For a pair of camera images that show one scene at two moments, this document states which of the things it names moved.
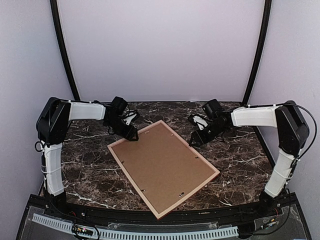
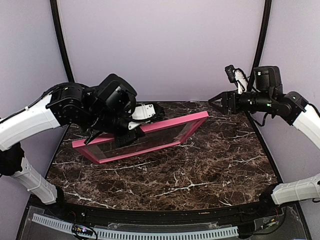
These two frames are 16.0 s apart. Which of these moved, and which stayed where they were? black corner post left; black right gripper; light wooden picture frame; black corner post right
Moved: light wooden picture frame; black right gripper
Stayed: black corner post left; black corner post right
